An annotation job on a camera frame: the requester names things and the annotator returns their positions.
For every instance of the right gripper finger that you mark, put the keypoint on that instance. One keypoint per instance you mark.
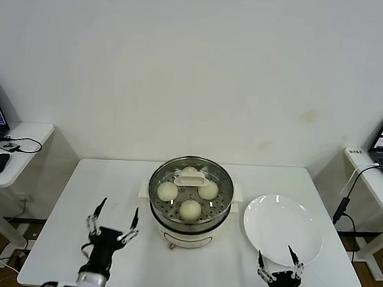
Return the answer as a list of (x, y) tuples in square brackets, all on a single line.
[(298, 269), (264, 273)]

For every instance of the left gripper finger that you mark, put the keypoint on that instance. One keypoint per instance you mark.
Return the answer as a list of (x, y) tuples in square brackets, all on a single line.
[(92, 223), (129, 236)]

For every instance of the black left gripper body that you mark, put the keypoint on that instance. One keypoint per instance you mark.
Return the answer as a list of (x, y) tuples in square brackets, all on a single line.
[(103, 249)]

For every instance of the white steamed baozi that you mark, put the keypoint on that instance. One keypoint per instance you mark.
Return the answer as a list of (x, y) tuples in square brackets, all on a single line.
[(190, 211), (208, 192), (167, 191), (189, 170)]

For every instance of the stainless steel steamer tray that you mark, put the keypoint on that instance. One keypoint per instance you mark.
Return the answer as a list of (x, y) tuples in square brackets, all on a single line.
[(189, 227)]

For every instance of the white round plate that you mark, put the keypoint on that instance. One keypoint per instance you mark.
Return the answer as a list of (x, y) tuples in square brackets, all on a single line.
[(283, 222)]

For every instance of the cream electric cooker pot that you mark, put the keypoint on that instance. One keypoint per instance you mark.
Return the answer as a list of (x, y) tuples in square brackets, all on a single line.
[(188, 238)]

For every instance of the white side desk rounded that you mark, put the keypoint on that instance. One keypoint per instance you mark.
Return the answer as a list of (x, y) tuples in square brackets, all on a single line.
[(25, 164)]

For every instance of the white side desk labelled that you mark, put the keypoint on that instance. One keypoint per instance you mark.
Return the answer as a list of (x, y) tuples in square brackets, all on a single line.
[(372, 190)]

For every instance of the small black usb device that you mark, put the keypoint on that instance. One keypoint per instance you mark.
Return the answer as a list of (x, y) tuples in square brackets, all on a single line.
[(8, 146)]

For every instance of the white desk label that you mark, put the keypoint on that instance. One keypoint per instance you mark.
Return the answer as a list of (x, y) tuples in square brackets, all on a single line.
[(357, 151)]

